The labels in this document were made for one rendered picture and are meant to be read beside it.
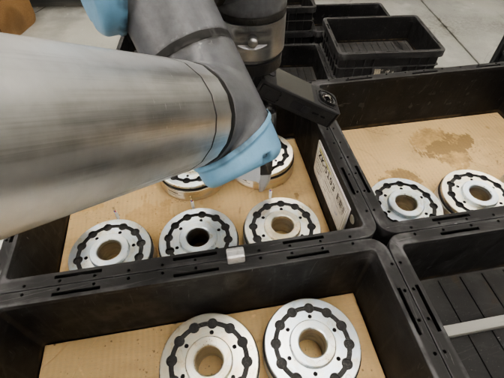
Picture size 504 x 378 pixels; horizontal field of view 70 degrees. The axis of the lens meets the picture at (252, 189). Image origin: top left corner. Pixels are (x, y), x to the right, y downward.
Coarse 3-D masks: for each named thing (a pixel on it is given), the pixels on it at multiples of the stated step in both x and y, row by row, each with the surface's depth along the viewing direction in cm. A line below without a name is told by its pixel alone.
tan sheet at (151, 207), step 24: (144, 192) 56; (216, 192) 56; (240, 192) 56; (264, 192) 56; (288, 192) 56; (312, 192) 56; (72, 216) 53; (96, 216) 53; (120, 216) 53; (144, 216) 53; (168, 216) 53; (240, 216) 53; (72, 240) 50; (240, 240) 50
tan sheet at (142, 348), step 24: (240, 312) 43; (264, 312) 43; (360, 312) 43; (120, 336) 41; (144, 336) 41; (168, 336) 41; (360, 336) 41; (48, 360) 40; (72, 360) 40; (96, 360) 40; (120, 360) 40; (144, 360) 40; (216, 360) 40
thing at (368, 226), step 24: (336, 144) 48; (336, 168) 45; (360, 192) 42; (360, 216) 40; (288, 240) 38; (312, 240) 38; (336, 240) 38; (0, 264) 37; (120, 264) 36; (144, 264) 36; (168, 264) 36; (192, 264) 36; (0, 288) 35; (24, 288) 35
